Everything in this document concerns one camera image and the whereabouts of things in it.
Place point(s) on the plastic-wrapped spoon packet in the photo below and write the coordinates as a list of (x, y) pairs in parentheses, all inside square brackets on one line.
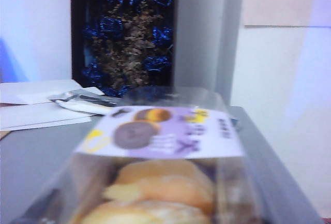
[(82, 102)]

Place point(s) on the black box of blue roses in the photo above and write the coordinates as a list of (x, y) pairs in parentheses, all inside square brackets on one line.
[(124, 35)]

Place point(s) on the white paper sheet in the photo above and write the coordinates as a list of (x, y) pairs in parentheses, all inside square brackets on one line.
[(31, 92), (33, 116)]

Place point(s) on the clear snack box purple label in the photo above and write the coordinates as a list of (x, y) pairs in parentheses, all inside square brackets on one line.
[(165, 136)]

